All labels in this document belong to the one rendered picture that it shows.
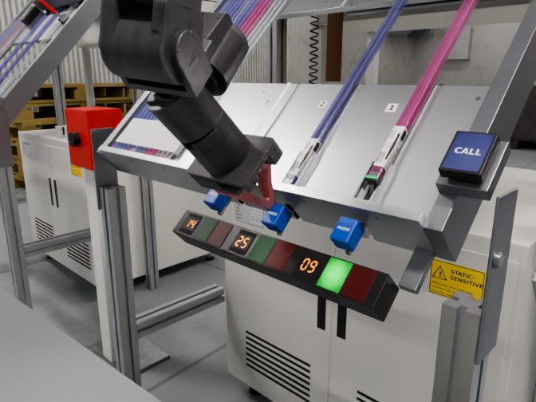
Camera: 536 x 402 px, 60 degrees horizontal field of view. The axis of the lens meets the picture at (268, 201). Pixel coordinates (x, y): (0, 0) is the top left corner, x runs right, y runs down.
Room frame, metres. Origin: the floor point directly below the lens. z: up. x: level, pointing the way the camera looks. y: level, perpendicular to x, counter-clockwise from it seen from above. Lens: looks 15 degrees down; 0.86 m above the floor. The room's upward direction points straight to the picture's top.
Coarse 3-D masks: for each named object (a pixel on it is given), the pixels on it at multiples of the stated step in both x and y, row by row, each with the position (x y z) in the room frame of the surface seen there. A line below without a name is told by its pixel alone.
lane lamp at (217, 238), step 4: (220, 224) 0.60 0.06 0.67; (224, 224) 0.60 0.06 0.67; (228, 224) 0.60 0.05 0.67; (216, 228) 0.60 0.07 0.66; (220, 228) 0.60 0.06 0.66; (224, 228) 0.59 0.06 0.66; (228, 228) 0.59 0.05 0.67; (212, 232) 0.60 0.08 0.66; (216, 232) 0.60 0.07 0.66; (220, 232) 0.59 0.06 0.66; (224, 232) 0.59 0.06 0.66; (228, 232) 0.58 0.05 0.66; (212, 236) 0.59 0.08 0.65; (216, 236) 0.59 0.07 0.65; (220, 236) 0.59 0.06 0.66; (224, 236) 0.58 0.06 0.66; (208, 240) 0.59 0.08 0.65; (212, 240) 0.59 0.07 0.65; (216, 240) 0.58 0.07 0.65; (220, 240) 0.58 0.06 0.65; (212, 244) 0.58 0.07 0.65; (216, 244) 0.58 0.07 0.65; (220, 244) 0.58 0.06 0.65
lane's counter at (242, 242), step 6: (240, 234) 0.57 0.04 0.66; (246, 234) 0.57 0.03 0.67; (252, 234) 0.56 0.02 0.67; (234, 240) 0.57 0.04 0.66; (240, 240) 0.56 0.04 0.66; (246, 240) 0.56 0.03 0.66; (252, 240) 0.55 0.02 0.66; (234, 246) 0.56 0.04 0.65; (240, 246) 0.56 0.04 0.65; (246, 246) 0.55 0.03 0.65; (240, 252) 0.55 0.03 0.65
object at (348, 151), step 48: (240, 96) 0.80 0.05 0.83; (288, 96) 0.73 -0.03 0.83; (336, 96) 0.67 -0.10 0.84; (384, 96) 0.62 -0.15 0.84; (432, 96) 0.58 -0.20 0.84; (480, 96) 0.54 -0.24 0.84; (288, 144) 0.64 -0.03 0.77; (336, 144) 0.60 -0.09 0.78; (432, 144) 0.52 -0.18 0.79; (336, 192) 0.53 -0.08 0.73; (384, 192) 0.50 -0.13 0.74; (432, 192) 0.47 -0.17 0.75
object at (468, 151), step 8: (456, 136) 0.45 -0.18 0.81; (464, 136) 0.45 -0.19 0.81; (472, 136) 0.44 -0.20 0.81; (480, 136) 0.44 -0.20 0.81; (488, 136) 0.43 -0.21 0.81; (456, 144) 0.44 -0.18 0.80; (464, 144) 0.44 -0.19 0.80; (472, 144) 0.44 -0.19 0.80; (480, 144) 0.43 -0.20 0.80; (488, 144) 0.43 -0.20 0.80; (448, 152) 0.44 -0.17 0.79; (456, 152) 0.44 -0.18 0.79; (464, 152) 0.43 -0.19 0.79; (472, 152) 0.43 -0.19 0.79; (480, 152) 0.42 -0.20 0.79; (448, 160) 0.43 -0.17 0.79; (456, 160) 0.43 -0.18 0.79; (464, 160) 0.43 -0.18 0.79; (472, 160) 0.42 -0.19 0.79; (480, 160) 0.42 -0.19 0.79; (456, 168) 0.42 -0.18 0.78; (464, 168) 0.42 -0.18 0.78; (472, 168) 0.42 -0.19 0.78
